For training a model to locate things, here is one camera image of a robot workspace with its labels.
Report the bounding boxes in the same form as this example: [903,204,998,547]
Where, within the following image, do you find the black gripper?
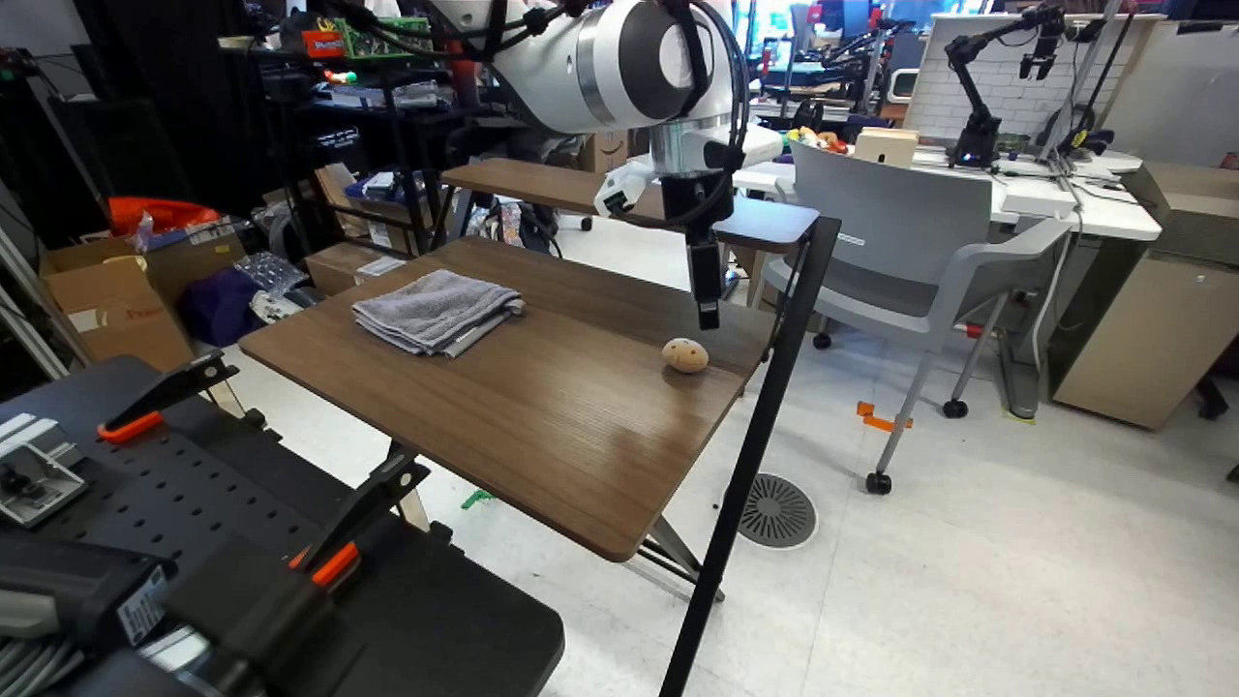
[657,164,742,332]

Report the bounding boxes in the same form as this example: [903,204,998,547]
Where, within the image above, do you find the small tan ball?
[657,332,718,379]

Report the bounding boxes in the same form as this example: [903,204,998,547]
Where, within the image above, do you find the grey towel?
[347,266,529,359]

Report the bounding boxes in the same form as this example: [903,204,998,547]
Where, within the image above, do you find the black desk leg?
[653,212,843,697]

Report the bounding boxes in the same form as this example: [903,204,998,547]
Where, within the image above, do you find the orange floor tape marker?
[850,400,915,439]

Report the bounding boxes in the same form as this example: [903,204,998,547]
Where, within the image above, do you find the round floor drain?
[737,472,822,550]

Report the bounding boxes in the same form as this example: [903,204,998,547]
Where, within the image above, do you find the grey plastic chair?
[786,142,1079,501]

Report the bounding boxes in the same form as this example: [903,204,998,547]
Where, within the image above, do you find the long wooden desk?
[441,155,829,253]

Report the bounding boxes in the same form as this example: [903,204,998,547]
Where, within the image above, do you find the black table leg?
[632,516,728,605]

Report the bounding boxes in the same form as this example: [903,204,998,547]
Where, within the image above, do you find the small beige box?
[850,123,920,172]

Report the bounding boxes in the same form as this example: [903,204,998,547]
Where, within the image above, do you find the flat cardboard box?
[301,239,410,303]

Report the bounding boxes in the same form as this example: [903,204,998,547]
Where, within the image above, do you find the white office desk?
[732,128,1164,248]

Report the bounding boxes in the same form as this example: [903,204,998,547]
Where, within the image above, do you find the black shelf rack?
[248,0,479,257]

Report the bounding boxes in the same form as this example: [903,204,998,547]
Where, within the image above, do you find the beige cabinet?
[1050,157,1239,435]

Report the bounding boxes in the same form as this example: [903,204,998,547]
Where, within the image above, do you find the dark purple bag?
[170,262,268,350]

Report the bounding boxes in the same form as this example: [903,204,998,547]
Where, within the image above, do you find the black perforated workbench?
[0,355,570,697]

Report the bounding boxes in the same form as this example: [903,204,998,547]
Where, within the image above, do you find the red orange bag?
[106,188,224,239]

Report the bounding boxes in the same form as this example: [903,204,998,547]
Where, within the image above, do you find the large cardboard box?
[35,237,248,379]

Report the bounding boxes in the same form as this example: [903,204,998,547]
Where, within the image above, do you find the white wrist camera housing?
[592,152,668,223]

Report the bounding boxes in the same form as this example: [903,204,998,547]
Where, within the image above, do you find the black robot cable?
[689,0,756,172]

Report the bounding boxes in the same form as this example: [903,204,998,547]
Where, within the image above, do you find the black clamp orange handle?
[208,450,434,697]
[93,350,244,450]

